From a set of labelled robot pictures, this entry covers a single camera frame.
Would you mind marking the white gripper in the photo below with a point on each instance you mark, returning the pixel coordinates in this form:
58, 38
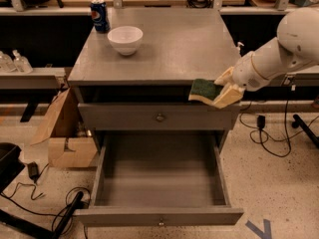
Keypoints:
245, 73

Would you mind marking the green and yellow sponge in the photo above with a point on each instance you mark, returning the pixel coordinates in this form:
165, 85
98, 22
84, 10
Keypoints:
204, 91

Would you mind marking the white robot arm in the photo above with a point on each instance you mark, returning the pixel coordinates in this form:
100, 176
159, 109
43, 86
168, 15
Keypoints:
294, 48

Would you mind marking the grey wooden drawer cabinet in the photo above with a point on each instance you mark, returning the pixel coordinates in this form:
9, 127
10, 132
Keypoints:
179, 45

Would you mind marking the closed grey top drawer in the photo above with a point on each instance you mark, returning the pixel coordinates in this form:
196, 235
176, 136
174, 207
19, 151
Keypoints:
101, 116

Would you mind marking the open grey middle drawer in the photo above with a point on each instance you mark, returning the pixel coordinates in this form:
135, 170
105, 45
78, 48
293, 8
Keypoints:
159, 179

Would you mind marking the small white pump bottle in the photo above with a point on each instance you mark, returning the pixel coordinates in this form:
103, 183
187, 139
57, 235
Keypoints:
239, 47

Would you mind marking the black power adapter right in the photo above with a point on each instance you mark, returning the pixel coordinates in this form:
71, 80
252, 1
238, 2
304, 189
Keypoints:
261, 122

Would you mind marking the black power adapter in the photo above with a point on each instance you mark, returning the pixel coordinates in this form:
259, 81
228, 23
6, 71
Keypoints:
261, 122
33, 171

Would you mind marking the black stand leg right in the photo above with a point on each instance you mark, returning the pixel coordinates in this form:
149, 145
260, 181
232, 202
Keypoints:
299, 122

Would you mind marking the black stand leg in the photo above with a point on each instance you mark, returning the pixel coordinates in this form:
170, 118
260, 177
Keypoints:
299, 122
36, 231

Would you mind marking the white ceramic bowl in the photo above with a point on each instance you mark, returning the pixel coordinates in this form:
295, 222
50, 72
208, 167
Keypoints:
126, 39

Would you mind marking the blue Pepsi soda can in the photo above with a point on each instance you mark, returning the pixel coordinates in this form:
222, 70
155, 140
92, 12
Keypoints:
99, 16

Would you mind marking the brown cardboard box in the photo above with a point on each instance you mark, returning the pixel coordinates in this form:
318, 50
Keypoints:
69, 146

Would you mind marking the clear sanitizer pump bottle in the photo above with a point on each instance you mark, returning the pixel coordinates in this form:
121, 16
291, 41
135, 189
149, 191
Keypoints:
22, 64

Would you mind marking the black power adapter left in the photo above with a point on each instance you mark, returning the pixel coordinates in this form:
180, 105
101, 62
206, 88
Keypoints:
33, 171

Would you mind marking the clear sanitizer bottle at edge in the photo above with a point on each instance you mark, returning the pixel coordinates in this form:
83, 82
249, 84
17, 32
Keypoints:
6, 63

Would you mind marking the black bin at left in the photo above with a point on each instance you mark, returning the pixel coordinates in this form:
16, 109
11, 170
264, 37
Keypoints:
10, 165

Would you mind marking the black stand leg left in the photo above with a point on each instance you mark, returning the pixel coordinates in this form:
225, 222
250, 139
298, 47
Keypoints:
36, 231

